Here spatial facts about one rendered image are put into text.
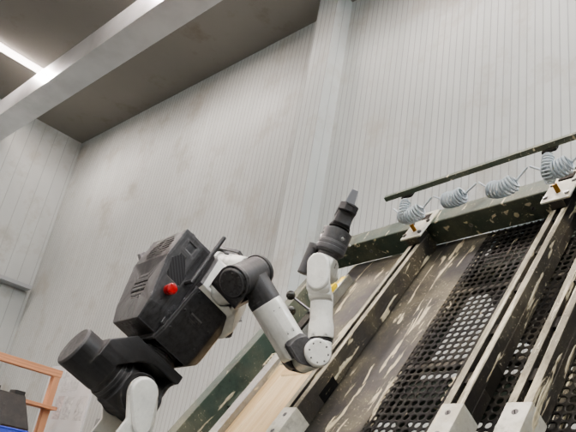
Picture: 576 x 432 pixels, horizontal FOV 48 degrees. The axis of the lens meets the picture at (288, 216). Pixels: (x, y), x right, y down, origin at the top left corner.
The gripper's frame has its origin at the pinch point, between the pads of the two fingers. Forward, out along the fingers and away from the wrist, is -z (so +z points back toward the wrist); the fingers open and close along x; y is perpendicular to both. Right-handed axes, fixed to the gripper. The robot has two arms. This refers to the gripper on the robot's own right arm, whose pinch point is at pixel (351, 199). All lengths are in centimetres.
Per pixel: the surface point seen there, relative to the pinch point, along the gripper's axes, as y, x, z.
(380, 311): 26, 38, 21
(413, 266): 34, 50, -2
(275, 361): 0, 58, 50
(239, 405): -6, 48, 69
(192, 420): -19, 65, 81
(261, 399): 0, 46, 64
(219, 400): -13, 72, 71
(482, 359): 43, -26, 34
